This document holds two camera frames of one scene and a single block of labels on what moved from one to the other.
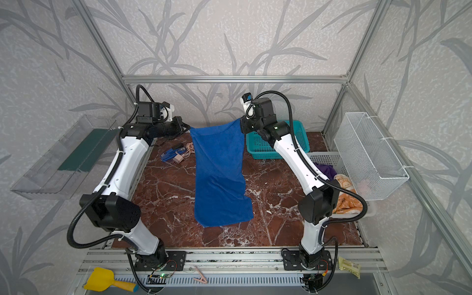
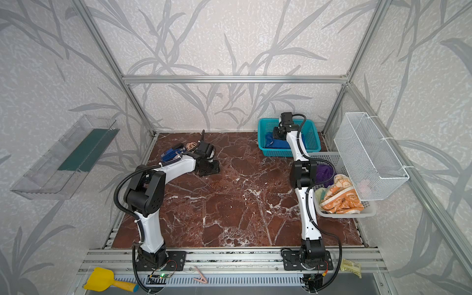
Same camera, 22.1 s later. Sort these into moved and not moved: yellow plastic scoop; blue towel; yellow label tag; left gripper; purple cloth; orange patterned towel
Moved: left gripper; blue towel
Not moved: yellow plastic scoop; purple cloth; orange patterned towel; yellow label tag
